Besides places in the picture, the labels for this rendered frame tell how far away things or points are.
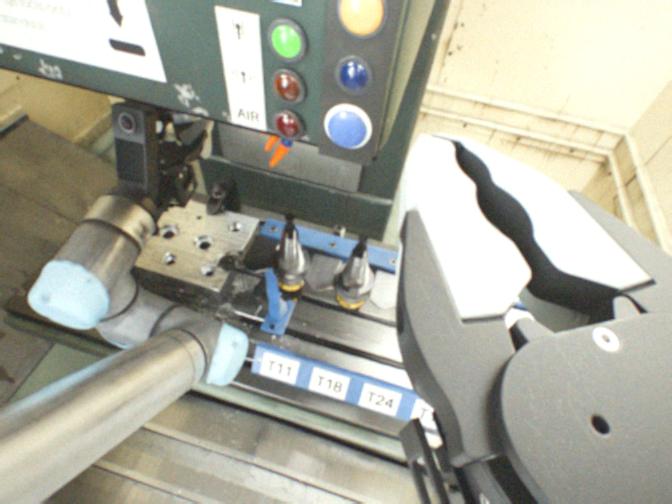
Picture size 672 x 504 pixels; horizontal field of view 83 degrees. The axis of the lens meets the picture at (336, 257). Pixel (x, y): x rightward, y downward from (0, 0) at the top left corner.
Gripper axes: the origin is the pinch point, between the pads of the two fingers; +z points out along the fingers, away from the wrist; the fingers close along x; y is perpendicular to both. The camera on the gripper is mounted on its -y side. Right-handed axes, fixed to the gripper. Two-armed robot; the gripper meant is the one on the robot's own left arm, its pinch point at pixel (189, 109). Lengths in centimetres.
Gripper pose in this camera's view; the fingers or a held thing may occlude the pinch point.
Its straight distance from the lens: 68.0
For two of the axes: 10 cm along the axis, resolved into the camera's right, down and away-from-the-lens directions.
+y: -0.7, 5.6, 8.3
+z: 2.0, -8.0, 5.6
